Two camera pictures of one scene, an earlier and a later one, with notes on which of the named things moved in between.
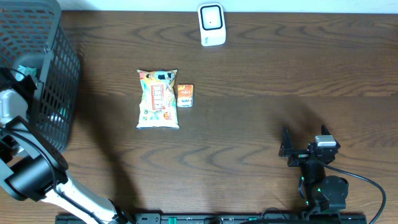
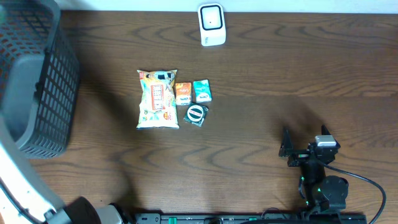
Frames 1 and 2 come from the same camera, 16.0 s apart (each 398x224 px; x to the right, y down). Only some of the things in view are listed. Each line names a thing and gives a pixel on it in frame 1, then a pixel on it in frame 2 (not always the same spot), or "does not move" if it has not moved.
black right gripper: (286, 150) does not move
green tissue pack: (27, 70) to (202, 91)
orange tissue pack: (185, 95) does not move
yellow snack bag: (158, 107) does not move
